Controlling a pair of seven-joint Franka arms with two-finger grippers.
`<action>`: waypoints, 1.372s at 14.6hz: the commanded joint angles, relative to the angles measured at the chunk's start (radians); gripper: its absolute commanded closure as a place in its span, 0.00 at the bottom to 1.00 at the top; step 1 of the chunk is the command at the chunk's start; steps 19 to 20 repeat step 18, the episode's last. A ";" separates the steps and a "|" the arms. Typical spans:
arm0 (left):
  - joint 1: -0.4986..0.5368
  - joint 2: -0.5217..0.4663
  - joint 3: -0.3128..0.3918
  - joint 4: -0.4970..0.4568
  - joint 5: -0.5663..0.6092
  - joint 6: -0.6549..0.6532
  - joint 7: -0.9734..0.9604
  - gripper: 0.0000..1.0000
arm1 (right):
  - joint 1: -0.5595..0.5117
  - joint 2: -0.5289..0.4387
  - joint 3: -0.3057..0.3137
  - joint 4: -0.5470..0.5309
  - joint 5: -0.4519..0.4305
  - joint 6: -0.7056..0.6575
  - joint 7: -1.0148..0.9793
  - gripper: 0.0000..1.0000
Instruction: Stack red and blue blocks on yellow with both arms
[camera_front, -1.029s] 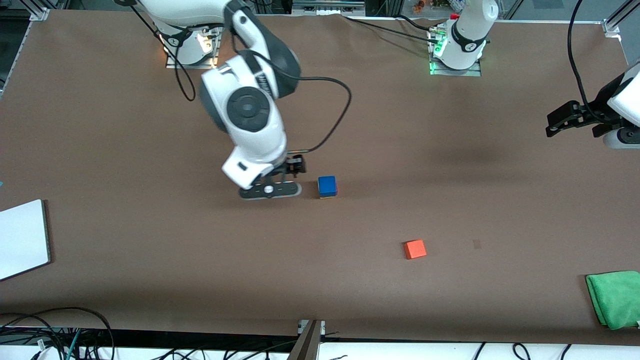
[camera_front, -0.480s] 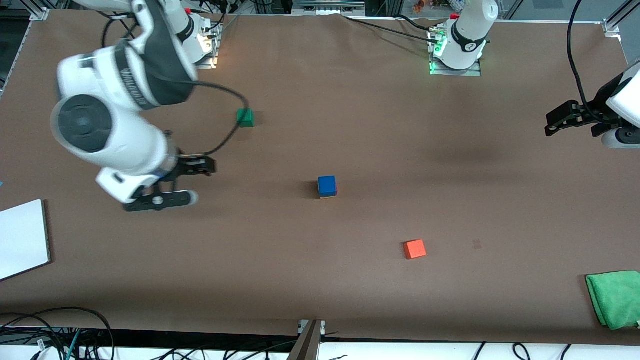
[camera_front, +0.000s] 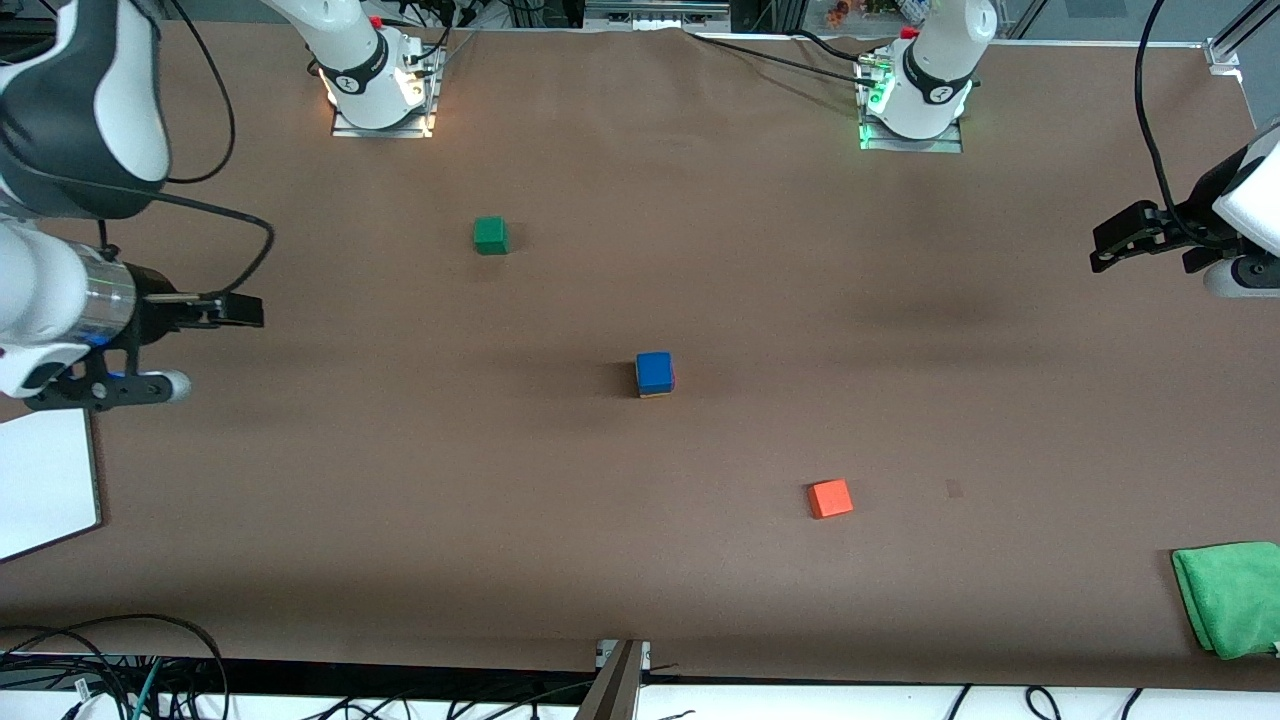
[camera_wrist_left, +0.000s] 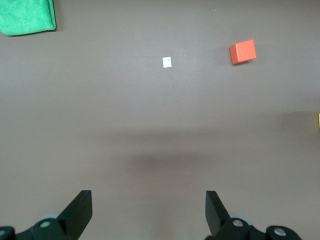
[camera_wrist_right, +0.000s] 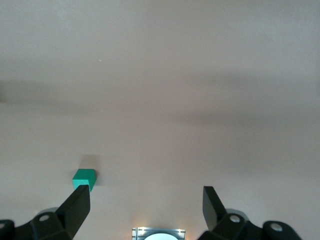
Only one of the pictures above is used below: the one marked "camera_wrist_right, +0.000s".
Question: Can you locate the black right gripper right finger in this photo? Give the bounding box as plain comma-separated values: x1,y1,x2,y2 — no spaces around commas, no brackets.
197,186,303,240

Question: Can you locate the green wooden block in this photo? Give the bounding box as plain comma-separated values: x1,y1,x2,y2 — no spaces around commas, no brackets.
71,168,97,193

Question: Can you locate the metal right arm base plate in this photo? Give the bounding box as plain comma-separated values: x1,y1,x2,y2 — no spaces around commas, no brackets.
131,226,186,240

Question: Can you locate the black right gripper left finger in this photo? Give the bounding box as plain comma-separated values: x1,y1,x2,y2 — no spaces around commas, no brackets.
0,184,91,240

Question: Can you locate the brown table cover sheet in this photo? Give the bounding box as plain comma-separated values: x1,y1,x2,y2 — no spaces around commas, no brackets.
0,0,320,240

